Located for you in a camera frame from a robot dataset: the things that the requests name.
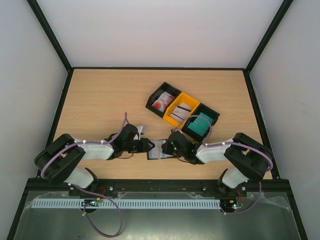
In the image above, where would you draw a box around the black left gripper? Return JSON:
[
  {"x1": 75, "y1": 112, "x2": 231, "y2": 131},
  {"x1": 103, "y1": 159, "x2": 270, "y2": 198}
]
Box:
[{"x1": 123, "y1": 138, "x2": 155, "y2": 154}]

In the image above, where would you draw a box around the black leather card holder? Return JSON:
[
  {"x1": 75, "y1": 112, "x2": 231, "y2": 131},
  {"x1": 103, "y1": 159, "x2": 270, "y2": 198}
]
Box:
[{"x1": 146, "y1": 138, "x2": 176, "y2": 161}]

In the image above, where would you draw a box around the black bin with teal cards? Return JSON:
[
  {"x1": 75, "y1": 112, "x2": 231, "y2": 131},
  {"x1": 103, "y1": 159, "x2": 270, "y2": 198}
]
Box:
[{"x1": 181, "y1": 103, "x2": 220, "y2": 142}]

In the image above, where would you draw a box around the yellow plastic bin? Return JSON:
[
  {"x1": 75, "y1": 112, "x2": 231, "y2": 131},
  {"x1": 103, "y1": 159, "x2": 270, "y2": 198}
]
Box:
[{"x1": 163, "y1": 92, "x2": 200, "y2": 127}]

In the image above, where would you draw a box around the black bin with red cards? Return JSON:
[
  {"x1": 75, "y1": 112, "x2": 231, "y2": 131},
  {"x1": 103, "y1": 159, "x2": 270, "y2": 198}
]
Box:
[{"x1": 145, "y1": 82, "x2": 182, "y2": 118}]

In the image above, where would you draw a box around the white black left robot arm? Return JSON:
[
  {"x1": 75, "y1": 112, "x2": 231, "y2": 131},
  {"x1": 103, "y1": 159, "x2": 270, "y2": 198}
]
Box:
[{"x1": 34, "y1": 123, "x2": 155, "y2": 189}]

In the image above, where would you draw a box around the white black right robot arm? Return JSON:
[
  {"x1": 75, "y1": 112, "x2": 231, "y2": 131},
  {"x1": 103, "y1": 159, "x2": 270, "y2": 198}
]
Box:
[{"x1": 161, "y1": 131, "x2": 274, "y2": 196}]

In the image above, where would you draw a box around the teal card stack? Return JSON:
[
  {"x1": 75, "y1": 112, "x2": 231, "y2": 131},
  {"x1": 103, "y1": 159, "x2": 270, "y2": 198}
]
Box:
[{"x1": 187, "y1": 112, "x2": 214, "y2": 137}]

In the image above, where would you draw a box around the white floral card stack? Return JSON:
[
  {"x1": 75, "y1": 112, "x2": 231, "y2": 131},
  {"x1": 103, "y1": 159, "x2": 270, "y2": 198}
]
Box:
[{"x1": 170, "y1": 103, "x2": 193, "y2": 123}]

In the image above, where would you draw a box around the red white card stack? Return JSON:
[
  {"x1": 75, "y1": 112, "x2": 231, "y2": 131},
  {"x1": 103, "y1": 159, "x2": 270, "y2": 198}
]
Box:
[{"x1": 152, "y1": 92, "x2": 174, "y2": 112}]

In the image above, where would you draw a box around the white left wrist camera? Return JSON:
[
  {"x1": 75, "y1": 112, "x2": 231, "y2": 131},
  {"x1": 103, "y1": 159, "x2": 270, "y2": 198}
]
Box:
[{"x1": 134, "y1": 125, "x2": 147, "y2": 140}]

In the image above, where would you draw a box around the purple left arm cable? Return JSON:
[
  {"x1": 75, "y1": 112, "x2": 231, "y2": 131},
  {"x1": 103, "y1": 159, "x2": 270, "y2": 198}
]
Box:
[{"x1": 40, "y1": 112, "x2": 130, "y2": 237}]

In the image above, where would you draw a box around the black aluminium frame rail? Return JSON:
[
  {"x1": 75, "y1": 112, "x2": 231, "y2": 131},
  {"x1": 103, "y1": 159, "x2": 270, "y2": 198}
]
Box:
[{"x1": 24, "y1": 177, "x2": 292, "y2": 198}]

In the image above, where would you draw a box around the white slotted cable duct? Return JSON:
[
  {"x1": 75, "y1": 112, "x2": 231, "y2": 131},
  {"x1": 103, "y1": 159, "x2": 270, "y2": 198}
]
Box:
[{"x1": 31, "y1": 198, "x2": 221, "y2": 210}]

